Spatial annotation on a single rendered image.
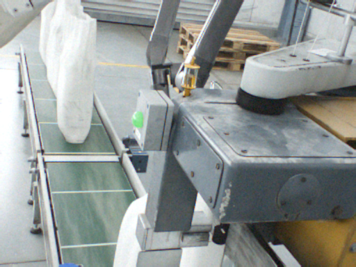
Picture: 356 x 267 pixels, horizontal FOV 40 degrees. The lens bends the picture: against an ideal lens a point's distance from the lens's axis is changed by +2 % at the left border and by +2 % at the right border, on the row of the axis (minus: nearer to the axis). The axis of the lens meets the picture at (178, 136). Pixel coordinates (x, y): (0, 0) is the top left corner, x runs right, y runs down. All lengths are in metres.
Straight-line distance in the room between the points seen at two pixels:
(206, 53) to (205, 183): 0.49
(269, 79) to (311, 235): 0.33
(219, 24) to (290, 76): 0.35
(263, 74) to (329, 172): 0.21
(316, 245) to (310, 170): 0.31
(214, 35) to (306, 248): 0.51
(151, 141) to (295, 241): 0.38
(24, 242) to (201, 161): 2.05
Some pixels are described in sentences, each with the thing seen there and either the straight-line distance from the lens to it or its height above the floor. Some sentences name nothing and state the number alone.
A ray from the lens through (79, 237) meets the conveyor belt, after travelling 2.09.
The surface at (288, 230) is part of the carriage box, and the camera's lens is 1.06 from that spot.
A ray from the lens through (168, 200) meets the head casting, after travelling 0.91.
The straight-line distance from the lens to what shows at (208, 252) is 1.12.
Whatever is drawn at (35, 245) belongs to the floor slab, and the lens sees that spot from 2.69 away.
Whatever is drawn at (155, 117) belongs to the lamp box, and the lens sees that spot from 0.82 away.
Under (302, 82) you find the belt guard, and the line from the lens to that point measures 0.89.
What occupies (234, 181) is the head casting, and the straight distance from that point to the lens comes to 0.66.
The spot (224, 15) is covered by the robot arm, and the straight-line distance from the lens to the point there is 1.16.
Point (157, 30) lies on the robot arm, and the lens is 1.51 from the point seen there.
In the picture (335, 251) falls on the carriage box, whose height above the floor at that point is 1.12.
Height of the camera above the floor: 1.60
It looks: 23 degrees down
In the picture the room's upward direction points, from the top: 10 degrees clockwise
